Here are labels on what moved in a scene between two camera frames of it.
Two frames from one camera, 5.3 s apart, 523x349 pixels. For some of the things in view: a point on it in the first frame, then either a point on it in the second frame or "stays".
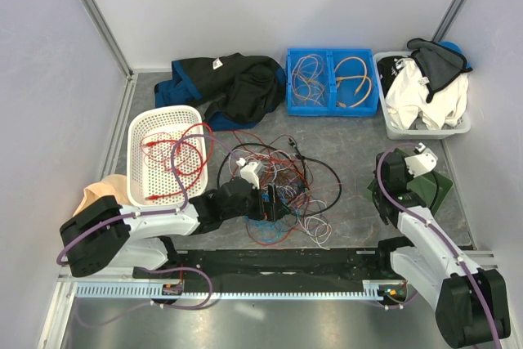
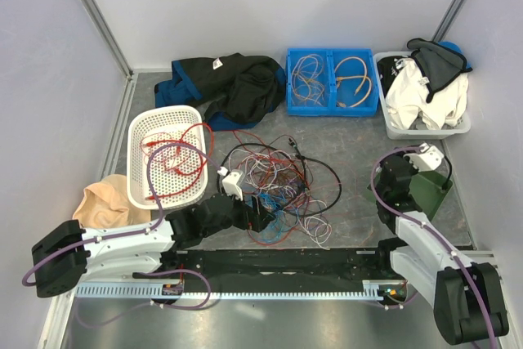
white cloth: (406, 99) stays
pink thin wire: (318, 202) → (306, 190)
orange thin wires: (306, 83) stays
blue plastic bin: (335, 82) stays
